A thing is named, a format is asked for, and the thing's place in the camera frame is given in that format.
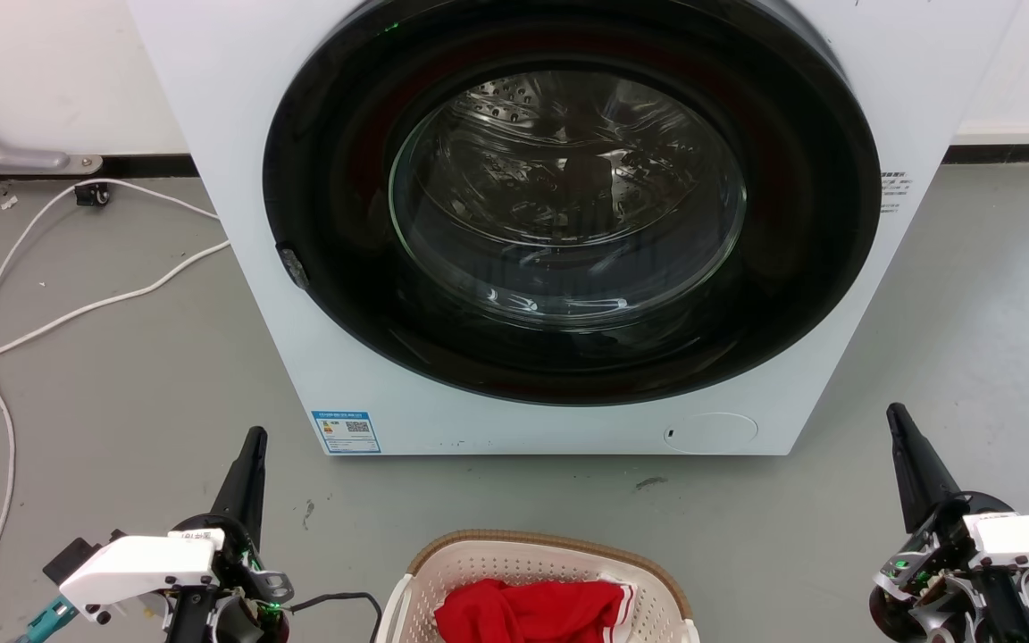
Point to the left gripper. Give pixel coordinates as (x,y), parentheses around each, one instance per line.
(242,572)

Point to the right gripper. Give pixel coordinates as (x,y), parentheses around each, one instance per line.
(934,572)

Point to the white laundry basket brown rim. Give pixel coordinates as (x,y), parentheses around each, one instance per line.
(514,561)

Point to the blue energy label sticker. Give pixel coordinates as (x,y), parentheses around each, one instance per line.
(346,431)

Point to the round white filter cover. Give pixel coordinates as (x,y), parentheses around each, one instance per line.
(711,432)

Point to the red garment white stripes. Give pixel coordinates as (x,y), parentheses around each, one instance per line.
(532,612)

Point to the small black floor plug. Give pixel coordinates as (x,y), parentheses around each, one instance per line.
(92,194)

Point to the round black washer door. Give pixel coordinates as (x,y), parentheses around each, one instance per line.
(568,357)

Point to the white front-load washing machine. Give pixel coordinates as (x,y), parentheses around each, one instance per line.
(246,116)

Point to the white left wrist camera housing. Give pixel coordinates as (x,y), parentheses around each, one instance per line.
(139,565)

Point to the grey wall pipe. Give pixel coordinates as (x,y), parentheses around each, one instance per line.
(5,154)

